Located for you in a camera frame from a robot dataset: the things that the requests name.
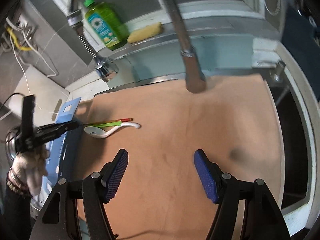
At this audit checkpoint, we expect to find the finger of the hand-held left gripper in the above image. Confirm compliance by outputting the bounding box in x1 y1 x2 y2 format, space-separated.
32 126 78 144
37 121 79 132

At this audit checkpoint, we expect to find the white ceramic spoon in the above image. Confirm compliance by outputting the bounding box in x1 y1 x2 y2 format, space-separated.
84 122 142 139

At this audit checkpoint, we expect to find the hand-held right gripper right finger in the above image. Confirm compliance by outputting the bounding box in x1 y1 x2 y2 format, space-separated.
194 149 292 240

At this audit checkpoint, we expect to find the yellow sponge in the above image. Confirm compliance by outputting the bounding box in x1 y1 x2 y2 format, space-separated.
127 22 163 43

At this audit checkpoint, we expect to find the stainless steel sink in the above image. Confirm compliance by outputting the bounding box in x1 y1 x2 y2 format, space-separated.
269 80 317 230

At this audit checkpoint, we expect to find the orange mat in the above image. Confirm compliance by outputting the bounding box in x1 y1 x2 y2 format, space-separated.
75 74 285 240

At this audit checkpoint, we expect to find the chrome faucet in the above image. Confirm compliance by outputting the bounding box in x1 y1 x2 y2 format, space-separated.
66 0 207 94

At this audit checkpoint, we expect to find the red-tipped wooden chopstick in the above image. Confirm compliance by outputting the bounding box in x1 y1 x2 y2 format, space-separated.
84 117 133 126

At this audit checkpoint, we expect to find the white cable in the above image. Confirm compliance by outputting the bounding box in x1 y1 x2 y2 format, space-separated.
12 36 60 112

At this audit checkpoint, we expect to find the white cutting board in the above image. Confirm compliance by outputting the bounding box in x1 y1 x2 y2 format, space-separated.
14 66 70 128

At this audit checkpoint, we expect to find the person's left forearm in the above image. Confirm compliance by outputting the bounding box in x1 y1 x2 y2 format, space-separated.
0 167 34 240

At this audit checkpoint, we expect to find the translucent splash guard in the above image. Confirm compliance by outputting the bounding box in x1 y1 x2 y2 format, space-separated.
125 36 255 80

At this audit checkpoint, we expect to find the yellow gas hose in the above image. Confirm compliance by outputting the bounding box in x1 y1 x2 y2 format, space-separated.
7 27 32 52

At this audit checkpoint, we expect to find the beaded bracelet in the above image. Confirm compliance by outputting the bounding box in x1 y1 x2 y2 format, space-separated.
6 168 30 196

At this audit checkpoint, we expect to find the blue plastic drain basket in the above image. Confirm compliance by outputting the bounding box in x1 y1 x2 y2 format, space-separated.
31 97 83 213

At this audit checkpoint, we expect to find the green dish soap bottle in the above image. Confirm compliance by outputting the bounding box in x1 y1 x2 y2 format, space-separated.
79 0 130 51

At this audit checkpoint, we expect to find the green plastic spoon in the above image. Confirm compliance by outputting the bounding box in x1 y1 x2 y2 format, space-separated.
86 121 123 127

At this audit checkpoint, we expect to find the person's left hand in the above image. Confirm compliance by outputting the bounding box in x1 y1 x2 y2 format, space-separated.
11 147 50 197

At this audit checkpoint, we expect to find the dark blue knife block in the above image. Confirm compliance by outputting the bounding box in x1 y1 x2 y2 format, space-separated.
281 5 320 64

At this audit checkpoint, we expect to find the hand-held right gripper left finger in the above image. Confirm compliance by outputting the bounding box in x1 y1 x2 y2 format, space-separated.
29 149 129 240

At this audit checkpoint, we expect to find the stainless steel pot lid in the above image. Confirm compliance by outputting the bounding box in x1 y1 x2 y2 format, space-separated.
5 127 18 163

